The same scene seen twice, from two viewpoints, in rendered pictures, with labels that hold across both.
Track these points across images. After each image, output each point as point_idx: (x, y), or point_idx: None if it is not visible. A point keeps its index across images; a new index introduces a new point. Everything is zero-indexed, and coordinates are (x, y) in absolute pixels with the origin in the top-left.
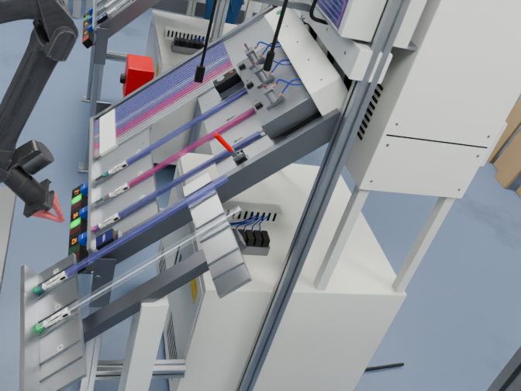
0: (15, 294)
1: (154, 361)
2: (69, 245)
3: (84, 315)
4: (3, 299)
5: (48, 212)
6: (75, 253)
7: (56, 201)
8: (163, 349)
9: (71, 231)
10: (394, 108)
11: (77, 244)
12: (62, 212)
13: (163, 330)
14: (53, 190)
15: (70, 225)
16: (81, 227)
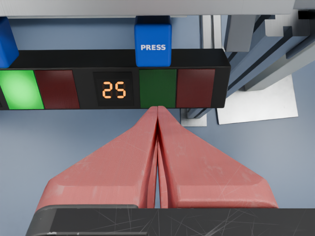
0: (4, 196)
1: None
2: (123, 106)
3: (41, 112)
4: (12, 209)
5: (149, 206)
6: (181, 82)
7: (188, 169)
8: (94, 25)
9: (58, 101)
10: None
11: (144, 75)
12: (147, 116)
13: (78, 18)
14: (41, 234)
15: (22, 108)
16: (56, 67)
